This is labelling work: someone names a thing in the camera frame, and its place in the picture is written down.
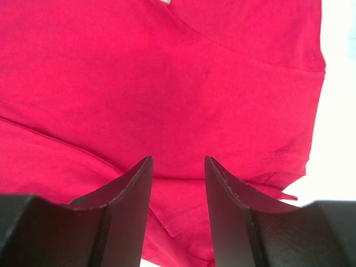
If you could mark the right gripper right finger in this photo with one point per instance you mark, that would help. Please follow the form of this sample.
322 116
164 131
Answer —
250 228

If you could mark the magenta t shirt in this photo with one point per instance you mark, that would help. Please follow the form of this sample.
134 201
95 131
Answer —
89 88

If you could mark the white garment label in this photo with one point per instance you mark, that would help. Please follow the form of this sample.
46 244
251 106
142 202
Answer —
166 1

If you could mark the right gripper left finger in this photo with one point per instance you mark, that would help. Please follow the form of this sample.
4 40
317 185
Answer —
103 228

